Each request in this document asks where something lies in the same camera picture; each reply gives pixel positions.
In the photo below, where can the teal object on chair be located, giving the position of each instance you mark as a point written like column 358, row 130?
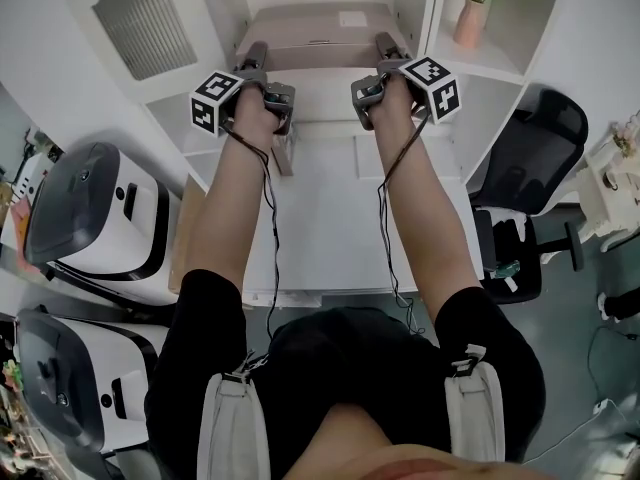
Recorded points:
column 507, row 271

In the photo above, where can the white and black machine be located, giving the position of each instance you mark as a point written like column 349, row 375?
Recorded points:
column 100, row 368
column 100, row 228

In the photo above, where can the white desk with shelves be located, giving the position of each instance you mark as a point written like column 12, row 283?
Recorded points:
column 330, row 218

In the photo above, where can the pink flower bunch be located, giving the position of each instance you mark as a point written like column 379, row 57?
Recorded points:
column 625, row 140

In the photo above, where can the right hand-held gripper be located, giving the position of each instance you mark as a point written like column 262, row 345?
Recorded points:
column 440, row 95

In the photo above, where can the person's black shirt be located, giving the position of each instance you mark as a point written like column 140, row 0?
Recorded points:
column 350, row 353

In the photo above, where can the white plug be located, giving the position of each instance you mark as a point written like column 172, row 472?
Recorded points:
column 603, row 407

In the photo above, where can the person's left forearm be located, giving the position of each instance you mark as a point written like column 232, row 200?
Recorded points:
column 225, row 208

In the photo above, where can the brown cardboard box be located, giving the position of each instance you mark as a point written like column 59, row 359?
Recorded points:
column 185, row 233

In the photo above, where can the ribbed glass cabinet door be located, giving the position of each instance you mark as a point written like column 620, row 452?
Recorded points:
column 145, row 28

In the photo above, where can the pink vase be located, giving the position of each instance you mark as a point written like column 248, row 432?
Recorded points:
column 471, row 23

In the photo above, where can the person's right forearm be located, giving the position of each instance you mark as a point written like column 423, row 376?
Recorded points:
column 425, row 208

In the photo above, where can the black office chair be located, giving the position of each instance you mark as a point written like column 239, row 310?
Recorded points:
column 530, row 158

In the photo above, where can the white vanity dresser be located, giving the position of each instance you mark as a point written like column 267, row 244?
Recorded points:
column 610, row 203

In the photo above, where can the white shelving cabinet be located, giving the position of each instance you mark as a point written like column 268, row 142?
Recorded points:
column 330, row 98

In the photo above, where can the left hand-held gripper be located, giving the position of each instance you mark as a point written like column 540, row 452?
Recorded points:
column 207, row 110

